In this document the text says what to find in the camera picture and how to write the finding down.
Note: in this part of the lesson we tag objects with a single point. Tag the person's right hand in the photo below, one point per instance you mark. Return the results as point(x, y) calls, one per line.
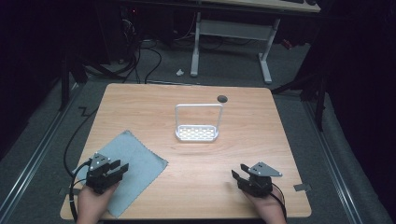
point(266, 208)

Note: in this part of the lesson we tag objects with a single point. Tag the crumpled white paper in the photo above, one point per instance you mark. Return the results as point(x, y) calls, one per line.
point(180, 72)

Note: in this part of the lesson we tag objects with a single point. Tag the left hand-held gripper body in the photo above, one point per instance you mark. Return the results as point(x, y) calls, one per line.
point(100, 174)

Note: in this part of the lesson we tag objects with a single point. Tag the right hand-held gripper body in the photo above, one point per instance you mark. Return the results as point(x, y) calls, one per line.
point(259, 180)

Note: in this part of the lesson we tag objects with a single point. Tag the grey-blue cloth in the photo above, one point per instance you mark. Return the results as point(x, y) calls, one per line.
point(130, 169)

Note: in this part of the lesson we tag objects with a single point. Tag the white-framed desk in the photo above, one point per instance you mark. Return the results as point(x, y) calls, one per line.
point(236, 31)

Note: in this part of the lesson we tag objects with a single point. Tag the black stand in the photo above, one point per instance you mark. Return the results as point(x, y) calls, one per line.
point(314, 90)
point(70, 74)

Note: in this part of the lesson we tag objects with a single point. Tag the metal floor rail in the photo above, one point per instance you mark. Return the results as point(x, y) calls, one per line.
point(334, 168)
point(31, 155)

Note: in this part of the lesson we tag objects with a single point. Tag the grey tape strip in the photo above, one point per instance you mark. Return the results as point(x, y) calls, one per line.
point(302, 187)

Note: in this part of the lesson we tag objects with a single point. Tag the person's left hand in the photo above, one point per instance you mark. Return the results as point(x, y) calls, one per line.
point(92, 203)

